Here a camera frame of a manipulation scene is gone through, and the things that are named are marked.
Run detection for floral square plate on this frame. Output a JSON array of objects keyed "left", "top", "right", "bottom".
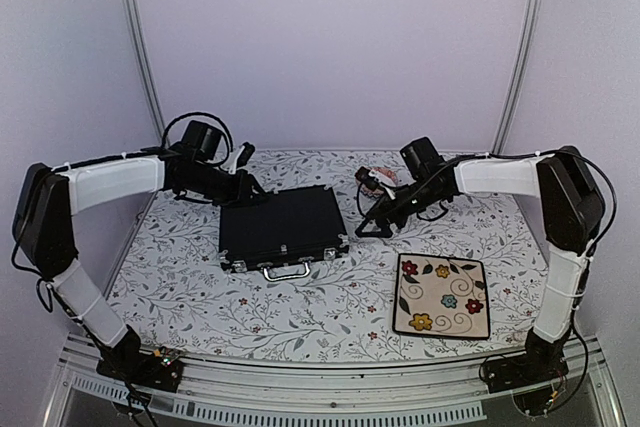
[{"left": 391, "top": 253, "right": 491, "bottom": 340}]

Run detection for front aluminium rail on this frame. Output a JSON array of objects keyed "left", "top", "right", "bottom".
[{"left": 43, "top": 335, "right": 631, "bottom": 426}]

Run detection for left aluminium frame post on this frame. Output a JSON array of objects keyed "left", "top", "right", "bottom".
[{"left": 122, "top": 0, "right": 166, "bottom": 141}]

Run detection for right aluminium frame post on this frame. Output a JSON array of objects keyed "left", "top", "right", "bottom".
[{"left": 491, "top": 0, "right": 542, "bottom": 155}]

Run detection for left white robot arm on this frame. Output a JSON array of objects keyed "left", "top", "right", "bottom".
[{"left": 12, "top": 112, "right": 265, "bottom": 381}]

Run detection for red patterned bowl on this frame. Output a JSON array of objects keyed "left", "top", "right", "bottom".
[{"left": 371, "top": 167, "right": 398, "bottom": 188}]

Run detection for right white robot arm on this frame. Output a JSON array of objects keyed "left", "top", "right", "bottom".
[{"left": 355, "top": 137, "right": 618, "bottom": 383}]

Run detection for black poker case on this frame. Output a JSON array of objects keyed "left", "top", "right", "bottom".
[{"left": 218, "top": 185, "right": 350, "bottom": 282}]

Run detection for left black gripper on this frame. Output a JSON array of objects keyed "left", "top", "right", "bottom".
[{"left": 184, "top": 161, "right": 272, "bottom": 210}]

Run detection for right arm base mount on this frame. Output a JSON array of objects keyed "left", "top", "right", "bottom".
[{"left": 478, "top": 347, "right": 569, "bottom": 417}]

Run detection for aluminium frame post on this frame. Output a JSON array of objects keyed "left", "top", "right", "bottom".
[
  {"left": 491, "top": 0, "right": 542, "bottom": 155},
  {"left": 122, "top": 0, "right": 166, "bottom": 141}
]

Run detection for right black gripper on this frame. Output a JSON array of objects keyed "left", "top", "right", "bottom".
[{"left": 356, "top": 179, "right": 444, "bottom": 238}]

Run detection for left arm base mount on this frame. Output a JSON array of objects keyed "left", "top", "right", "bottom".
[{"left": 96, "top": 344, "right": 184, "bottom": 393}]

